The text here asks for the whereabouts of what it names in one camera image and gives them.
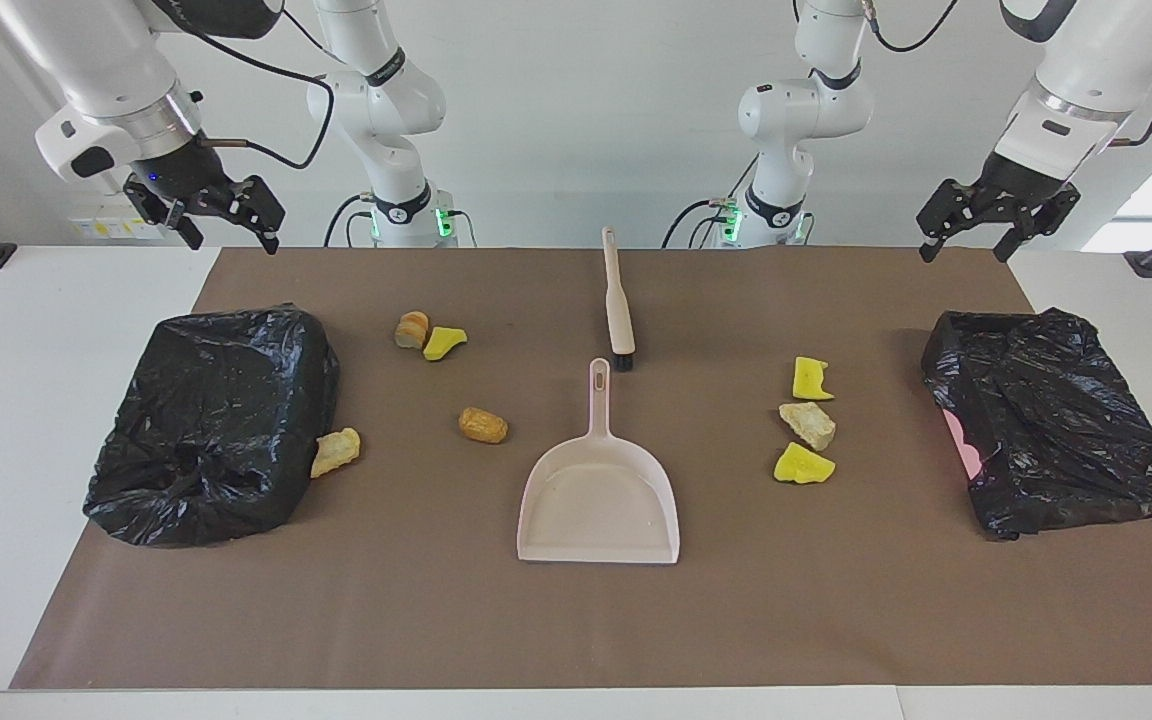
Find black base cable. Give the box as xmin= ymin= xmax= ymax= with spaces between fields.
xmin=661 ymin=155 xmax=759 ymax=248
xmin=323 ymin=193 xmax=377 ymax=248

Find black bag lined bin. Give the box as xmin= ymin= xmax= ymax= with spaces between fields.
xmin=83 ymin=304 xmax=342 ymax=548

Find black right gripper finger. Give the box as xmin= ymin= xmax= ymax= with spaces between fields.
xmin=124 ymin=178 xmax=205 ymax=251
xmin=224 ymin=175 xmax=285 ymax=256

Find beige bread chunk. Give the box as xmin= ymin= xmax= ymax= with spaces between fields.
xmin=778 ymin=401 xmax=837 ymax=452

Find large yellow sponge piece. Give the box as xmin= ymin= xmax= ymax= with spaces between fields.
xmin=773 ymin=442 xmax=836 ymax=486

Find notched yellow sponge piece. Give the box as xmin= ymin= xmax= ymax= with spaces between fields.
xmin=792 ymin=356 xmax=835 ymax=402

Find brown fried nugget toy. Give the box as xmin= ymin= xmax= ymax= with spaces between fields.
xmin=458 ymin=406 xmax=510 ymax=445

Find white wall socket box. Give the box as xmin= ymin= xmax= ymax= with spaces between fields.
xmin=69 ymin=197 xmax=172 ymax=241

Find beige dumpling toy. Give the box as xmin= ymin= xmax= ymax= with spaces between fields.
xmin=311 ymin=428 xmax=362 ymax=479

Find brown table mat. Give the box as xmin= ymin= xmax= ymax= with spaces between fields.
xmin=9 ymin=247 xmax=1152 ymax=691

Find pink hand brush black bristles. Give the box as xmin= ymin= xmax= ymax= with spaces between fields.
xmin=602 ymin=227 xmax=636 ymax=373

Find pink plastic bin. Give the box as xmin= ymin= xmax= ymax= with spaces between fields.
xmin=943 ymin=408 xmax=984 ymax=481

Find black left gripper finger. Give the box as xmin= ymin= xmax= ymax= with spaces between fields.
xmin=916 ymin=178 xmax=988 ymax=265
xmin=993 ymin=188 xmax=1083 ymax=265

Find pink plastic dustpan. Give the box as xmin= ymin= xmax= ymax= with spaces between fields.
xmin=517 ymin=358 xmax=681 ymax=565

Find black trash bag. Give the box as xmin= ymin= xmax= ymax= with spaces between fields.
xmin=921 ymin=308 xmax=1152 ymax=542

